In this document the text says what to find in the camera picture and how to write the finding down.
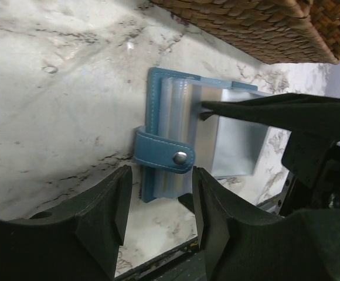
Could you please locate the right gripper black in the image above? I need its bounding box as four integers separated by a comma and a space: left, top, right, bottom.
199, 93, 340, 217

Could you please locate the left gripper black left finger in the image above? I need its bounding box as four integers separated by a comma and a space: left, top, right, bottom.
0, 166, 132, 280

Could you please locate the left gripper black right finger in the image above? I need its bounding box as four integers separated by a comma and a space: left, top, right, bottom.
192, 167, 340, 280

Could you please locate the blue leather card holder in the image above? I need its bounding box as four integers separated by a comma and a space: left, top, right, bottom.
134, 67, 268, 203

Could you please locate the brown woven divided basket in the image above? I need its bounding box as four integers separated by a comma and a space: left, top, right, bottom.
154, 0, 340, 64

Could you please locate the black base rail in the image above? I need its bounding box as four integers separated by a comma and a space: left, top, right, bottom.
116, 168, 281, 280

